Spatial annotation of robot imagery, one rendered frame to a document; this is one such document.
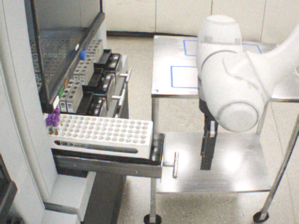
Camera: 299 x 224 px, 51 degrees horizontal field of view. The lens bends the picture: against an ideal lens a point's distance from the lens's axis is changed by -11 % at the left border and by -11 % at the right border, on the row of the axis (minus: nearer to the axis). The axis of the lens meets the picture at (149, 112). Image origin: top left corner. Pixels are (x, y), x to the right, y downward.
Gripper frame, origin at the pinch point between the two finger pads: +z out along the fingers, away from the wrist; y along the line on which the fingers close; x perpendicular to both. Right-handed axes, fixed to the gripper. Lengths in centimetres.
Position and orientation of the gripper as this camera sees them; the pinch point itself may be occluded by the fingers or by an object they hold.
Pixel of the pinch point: (206, 154)
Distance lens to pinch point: 99.7
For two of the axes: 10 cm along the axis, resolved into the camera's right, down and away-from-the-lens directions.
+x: 9.9, 0.6, -0.9
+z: 0.1, 7.8, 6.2
